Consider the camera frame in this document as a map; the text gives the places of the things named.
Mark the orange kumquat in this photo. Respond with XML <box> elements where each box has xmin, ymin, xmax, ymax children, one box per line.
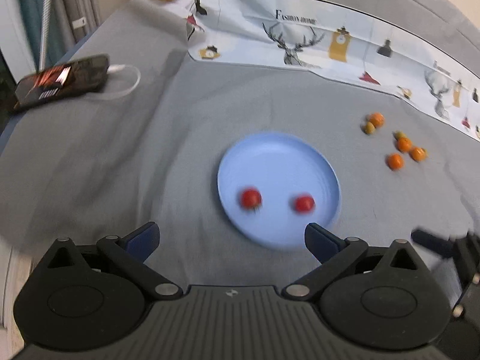
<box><xmin>396</xmin><ymin>136</ymin><xmax>413</xmax><ymax>153</ymax></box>
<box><xmin>368</xmin><ymin>112</ymin><xmax>385</xmax><ymax>128</ymax></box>
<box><xmin>386</xmin><ymin>153</ymin><xmax>404</xmax><ymax>171</ymax></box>
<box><xmin>409</xmin><ymin>146</ymin><xmax>428</xmax><ymax>163</ymax></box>

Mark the yellow-green round fruit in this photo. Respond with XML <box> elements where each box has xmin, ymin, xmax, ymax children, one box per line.
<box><xmin>364</xmin><ymin>122</ymin><xmax>376</xmax><ymax>135</ymax></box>

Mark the small green fruit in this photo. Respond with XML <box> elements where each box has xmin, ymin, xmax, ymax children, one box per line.
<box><xmin>394</xmin><ymin>131</ymin><xmax>406</xmax><ymax>140</ymax></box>

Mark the right red cherry tomato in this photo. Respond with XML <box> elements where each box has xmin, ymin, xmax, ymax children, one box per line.
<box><xmin>293</xmin><ymin>194</ymin><xmax>316</xmax><ymax>214</ymax></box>

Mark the red cherry tomato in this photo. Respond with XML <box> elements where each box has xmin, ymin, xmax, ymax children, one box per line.
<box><xmin>240</xmin><ymin>188</ymin><xmax>262</xmax><ymax>211</ymax></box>
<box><xmin>293</xmin><ymin>194</ymin><xmax>316</xmax><ymax>214</ymax></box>

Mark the blue round plate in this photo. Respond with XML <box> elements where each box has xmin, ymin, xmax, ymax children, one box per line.
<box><xmin>216</xmin><ymin>132</ymin><xmax>342</xmax><ymax>250</ymax></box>

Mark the left red cherry tomato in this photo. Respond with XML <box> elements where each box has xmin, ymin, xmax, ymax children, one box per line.
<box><xmin>240</xmin><ymin>188</ymin><xmax>262</xmax><ymax>211</ymax></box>

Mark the black smartphone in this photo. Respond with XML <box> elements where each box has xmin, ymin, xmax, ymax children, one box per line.
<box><xmin>11</xmin><ymin>55</ymin><xmax>110</xmax><ymax>114</ymax></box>

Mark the white deer print cloth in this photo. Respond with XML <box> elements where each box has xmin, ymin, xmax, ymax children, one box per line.
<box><xmin>146</xmin><ymin>0</ymin><xmax>479</xmax><ymax>138</ymax></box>

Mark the white charging cable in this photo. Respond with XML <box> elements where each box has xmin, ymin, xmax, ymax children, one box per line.
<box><xmin>84</xmin><ymin>63</ymin><xmax>142</xmax><ymax>102</ymax></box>

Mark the braided steamer hose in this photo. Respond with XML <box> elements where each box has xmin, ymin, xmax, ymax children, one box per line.
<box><xmin>37</xmin><ymin>0</ymin><xmax>56</xmax><ymax>73</ymax></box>

